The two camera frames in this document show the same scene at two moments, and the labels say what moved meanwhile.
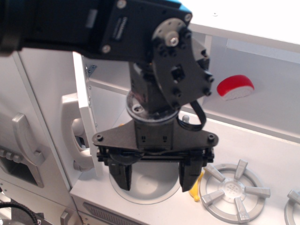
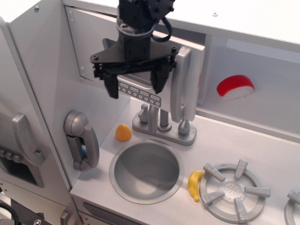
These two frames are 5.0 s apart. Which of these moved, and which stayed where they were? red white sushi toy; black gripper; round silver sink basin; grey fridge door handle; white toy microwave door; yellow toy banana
Moved: black gripper; white toy microwave door
Stayed: yellow toy banana; grey fridge door handle; red white sushi toy; round silver sink basin
